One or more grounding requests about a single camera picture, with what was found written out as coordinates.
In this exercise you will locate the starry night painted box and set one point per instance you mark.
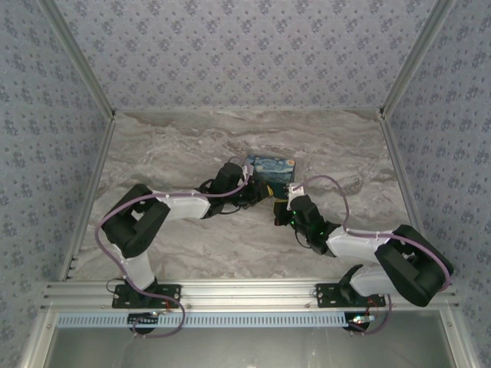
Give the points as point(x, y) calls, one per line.
point(274, 170)

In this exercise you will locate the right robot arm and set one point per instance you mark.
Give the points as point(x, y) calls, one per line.
point(353, 244)

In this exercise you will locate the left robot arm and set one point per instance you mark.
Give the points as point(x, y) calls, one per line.
point(180, 207)

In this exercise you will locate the black controller board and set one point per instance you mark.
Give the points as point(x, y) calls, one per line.
point(142, 320)
point(358, 321)

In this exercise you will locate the grey sheet metal tray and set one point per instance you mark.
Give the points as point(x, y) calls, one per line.
point(249, 349)

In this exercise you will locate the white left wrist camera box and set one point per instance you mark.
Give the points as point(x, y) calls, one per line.
point(249, 172)

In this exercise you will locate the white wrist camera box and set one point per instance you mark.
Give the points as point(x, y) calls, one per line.
point(296, 189)
point(249, 172)

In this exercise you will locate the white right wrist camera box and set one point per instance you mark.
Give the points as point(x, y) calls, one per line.
point(296, 189)

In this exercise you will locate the aluminium mounting rail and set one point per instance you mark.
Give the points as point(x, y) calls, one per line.
point(249, 295)

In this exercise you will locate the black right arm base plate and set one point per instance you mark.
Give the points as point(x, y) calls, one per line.
point(328, 295)

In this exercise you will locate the aluminium side frame rail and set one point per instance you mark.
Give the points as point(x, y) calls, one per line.
point(399, 168)
point(89, 199)

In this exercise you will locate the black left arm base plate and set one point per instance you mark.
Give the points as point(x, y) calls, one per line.
point(169, 295)

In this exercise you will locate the aluminium corner frame post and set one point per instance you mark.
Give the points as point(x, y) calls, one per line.
point(415, 57)
point(80, 57)

